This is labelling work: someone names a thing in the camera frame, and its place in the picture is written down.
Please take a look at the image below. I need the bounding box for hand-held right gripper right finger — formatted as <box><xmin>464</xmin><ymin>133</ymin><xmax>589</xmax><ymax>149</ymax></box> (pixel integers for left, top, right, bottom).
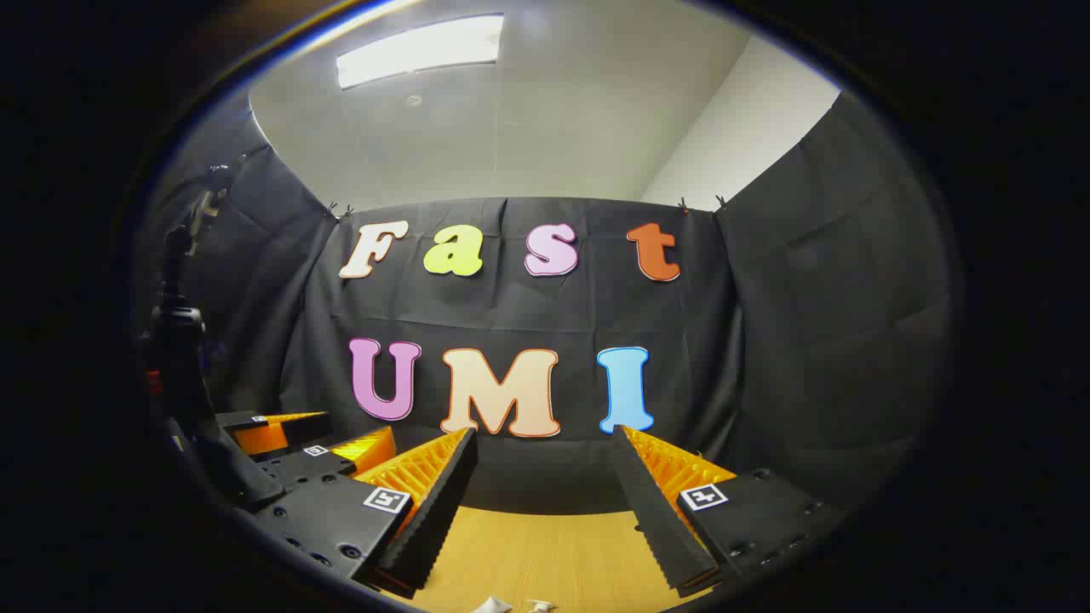
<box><xmin>609</xmin><ymin>424</ymin><xmax>846</xmax><ymax>599</ymax></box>

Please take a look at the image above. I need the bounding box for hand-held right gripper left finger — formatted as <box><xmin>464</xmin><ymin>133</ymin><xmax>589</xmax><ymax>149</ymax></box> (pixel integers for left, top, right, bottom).
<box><xmin>251</xmin><ymin>426</ymin><xmax>479</xmax><ymax>599</ymax></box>

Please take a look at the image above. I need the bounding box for black backdrop cloth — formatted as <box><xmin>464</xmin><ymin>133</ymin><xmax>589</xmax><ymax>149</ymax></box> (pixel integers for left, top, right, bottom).
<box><xmin>141</xmin><ymin>85</ymin><xmax>967</xmax><ymax>516</ymax></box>

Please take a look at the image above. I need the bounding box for ceiling light panel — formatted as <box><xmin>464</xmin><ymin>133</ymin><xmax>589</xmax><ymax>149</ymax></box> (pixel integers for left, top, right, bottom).
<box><xmin>336</xmin><ymin>13</ymin><xmax>505</xmax><ymax>90</ymax></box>

